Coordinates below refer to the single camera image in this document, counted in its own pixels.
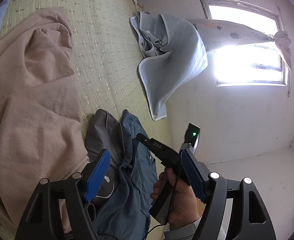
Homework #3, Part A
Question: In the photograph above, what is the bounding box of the light blue blanket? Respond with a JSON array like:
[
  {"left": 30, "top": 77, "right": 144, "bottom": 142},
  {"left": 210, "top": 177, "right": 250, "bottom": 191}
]
[{"left": 129, "top": 11, "right": 209, "bottom": 120}]

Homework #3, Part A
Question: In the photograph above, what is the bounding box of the beige garment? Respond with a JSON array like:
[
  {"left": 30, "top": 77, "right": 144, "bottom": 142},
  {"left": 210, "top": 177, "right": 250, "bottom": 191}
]
[{"left": 0, "top": 7, "right": 90, "bottom": 233}]

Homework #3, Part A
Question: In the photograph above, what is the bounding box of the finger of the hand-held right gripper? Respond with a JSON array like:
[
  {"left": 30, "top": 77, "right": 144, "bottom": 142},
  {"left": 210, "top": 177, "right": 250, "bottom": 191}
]
[{"left": 136, "top": 133, "right": 181, "bottom": 173}]

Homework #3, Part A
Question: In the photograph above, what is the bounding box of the black cable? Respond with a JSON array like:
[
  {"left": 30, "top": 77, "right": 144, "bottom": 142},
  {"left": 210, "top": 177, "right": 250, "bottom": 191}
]
[{"left": 97, "top": 175, "right": 181, "bottom": 237}]

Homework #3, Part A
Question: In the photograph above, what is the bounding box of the window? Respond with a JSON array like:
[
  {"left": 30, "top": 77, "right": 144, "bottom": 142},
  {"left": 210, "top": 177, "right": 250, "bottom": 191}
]
[{"left": 199, "top": 0, "right": 291, "bottom": 87}]

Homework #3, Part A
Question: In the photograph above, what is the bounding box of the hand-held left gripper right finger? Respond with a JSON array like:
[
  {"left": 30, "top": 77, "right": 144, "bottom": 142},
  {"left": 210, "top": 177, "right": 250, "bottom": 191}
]
[{"left": 180, "top": 149, "right": 281, "bottom": 240}]

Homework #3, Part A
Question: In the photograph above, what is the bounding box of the person's right forearm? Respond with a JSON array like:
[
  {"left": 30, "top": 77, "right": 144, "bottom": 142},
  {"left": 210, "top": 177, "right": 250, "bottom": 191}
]
[{"left": 164, "top": 215, "right": 205, "bottom": 240}]

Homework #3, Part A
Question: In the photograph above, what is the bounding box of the grey printed sweatshirt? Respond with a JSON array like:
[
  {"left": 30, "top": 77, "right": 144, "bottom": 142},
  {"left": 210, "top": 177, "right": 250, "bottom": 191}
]
[{"left": 86, "top": 109, "right": 125, "bottom": 220}]

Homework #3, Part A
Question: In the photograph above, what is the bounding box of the blue t-shirt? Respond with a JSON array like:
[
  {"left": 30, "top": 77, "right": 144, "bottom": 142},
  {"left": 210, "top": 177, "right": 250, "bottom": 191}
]
[{"left": 92, "top": 110, "right": 160, "bottom": 240}]

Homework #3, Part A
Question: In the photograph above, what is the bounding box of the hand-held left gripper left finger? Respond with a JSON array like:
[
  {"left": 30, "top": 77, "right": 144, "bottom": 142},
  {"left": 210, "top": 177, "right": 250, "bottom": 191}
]
[{"left": 15, "top": 149, "right": 111, "bottom": 240}]

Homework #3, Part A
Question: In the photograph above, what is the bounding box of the printed white curtain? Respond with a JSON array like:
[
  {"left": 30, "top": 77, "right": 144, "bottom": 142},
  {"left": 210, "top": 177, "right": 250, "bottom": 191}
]
[{"left": 191, "top": 21, "right": 291, "bottom": 70}]

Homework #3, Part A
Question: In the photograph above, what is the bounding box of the person's right hand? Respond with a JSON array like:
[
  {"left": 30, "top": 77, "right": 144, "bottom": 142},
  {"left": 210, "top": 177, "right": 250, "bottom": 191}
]
[{"left": 151, "top": 167, "right": 202, "bottom": 230}]

